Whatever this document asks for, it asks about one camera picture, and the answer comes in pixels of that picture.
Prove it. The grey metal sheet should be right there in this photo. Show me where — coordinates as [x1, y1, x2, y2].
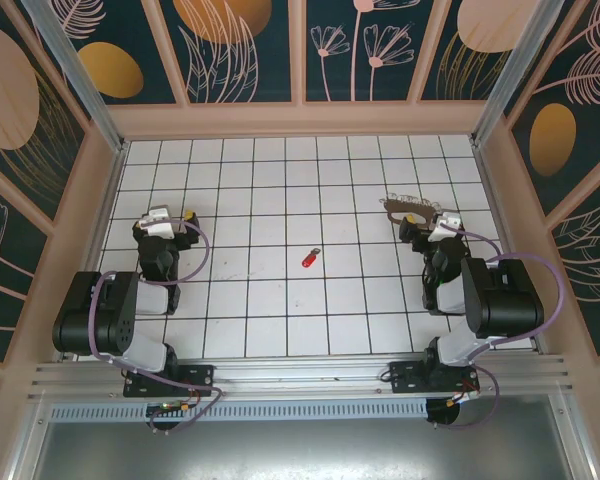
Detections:
[29, 394, 579, 480]

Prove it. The grey slotted cable duct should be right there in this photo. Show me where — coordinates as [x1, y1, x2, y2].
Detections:
[49, 397, 429, 422]

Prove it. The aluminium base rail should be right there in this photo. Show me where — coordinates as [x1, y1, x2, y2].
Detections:
[27, 353, 576, 401]

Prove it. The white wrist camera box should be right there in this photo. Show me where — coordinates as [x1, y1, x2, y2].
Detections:
[137, 204, 176, 238]
[427, 210, 464, 244]

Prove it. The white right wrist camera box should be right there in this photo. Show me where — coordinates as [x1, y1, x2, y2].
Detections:
[427, 210, 464, 244]

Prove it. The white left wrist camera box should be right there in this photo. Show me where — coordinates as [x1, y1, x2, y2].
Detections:
[137, 204, 176, 238]

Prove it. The aluminium frame post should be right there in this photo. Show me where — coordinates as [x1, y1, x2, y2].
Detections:
[469, 0, 569, 147]
[22, 0, 131, 154]

